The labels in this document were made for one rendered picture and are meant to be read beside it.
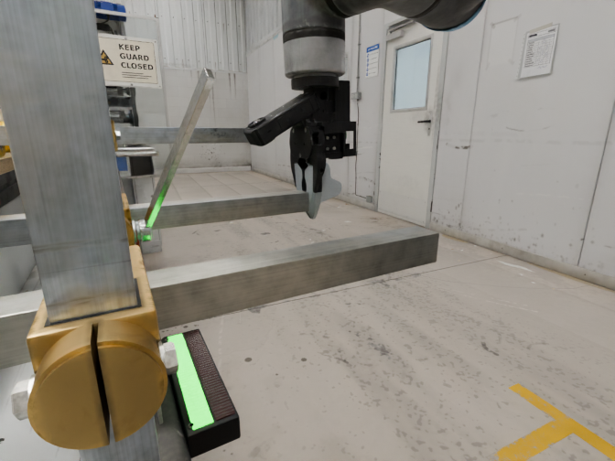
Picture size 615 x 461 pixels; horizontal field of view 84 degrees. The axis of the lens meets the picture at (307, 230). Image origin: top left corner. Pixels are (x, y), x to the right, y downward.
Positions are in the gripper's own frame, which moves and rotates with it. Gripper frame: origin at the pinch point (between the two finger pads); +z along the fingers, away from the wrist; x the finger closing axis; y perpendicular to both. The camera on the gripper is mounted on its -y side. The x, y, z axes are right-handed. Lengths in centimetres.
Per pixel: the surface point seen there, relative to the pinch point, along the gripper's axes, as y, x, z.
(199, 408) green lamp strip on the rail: -22.7, -20.2, 11.6
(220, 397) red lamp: -20.7, -19.7, 11.7
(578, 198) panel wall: 239, 66, 38
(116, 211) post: -25.9, -31.1, -9.7
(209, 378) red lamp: -21.0, -16.4, 11.7
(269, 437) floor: 2, 37, 83
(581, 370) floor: 129, 6, 88
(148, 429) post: -26.4, -31.0, 2.2
